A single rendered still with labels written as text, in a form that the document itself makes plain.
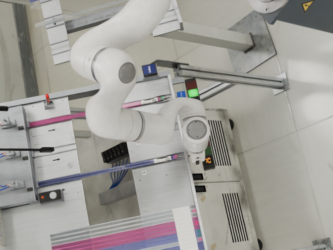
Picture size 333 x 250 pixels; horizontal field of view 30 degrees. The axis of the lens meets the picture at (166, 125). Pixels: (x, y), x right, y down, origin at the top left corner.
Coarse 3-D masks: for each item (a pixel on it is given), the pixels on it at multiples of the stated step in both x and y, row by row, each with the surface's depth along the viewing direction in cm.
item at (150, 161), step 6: (174, 156) 218; (138, 162) 218; (144, 162) 218; (150, 162) 218; (108, 168) 217; (114, 168) 217; (120, 168) 217; (126, 168) 217; (78, 174) 217; (84, 174) 217; (90, 174) 217; (96, 174) 217; (54, 180) 217; (60, 180) 217; (66, 180) 217
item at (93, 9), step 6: (114, 0) 227; (120, 0) 227; (126, 0) 227; (96, 6) 227; (102, 6) 227; (108, 6) 227; (78, 12) 227; (84, 12) 227; (54, 18) 228; (60, 18) 227; (66, 18) 228; (36, 24) 227; (42, 24) 227; (48, 24) 228
